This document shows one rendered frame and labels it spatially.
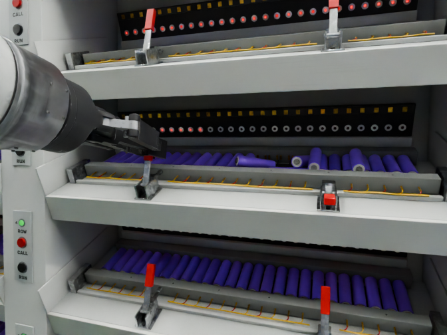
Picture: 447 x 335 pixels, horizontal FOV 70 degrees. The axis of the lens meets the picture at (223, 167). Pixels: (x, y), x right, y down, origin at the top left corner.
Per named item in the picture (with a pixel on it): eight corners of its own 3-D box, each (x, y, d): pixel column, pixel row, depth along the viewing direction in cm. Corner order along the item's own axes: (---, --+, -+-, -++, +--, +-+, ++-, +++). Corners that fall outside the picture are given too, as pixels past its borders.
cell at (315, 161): (312, 158, 53) (309, 175, 48) (308, 148, 53) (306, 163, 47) (322, 155, 52) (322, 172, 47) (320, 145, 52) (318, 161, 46)
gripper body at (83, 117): (-3, 147, 31) (69, 160, 40) (68, 147, 28) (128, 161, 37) (7, 72, 32) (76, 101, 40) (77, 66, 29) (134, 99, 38)
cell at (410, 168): (408, 165, 50) (419, 183, 45) (395, 165, 51) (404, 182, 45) (410, 154, 50) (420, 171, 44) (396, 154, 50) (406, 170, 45)
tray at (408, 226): (473, 258, 37) (492, 184, 33) (52, 219, 55) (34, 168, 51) (425, 183, 54) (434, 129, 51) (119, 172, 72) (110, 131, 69)
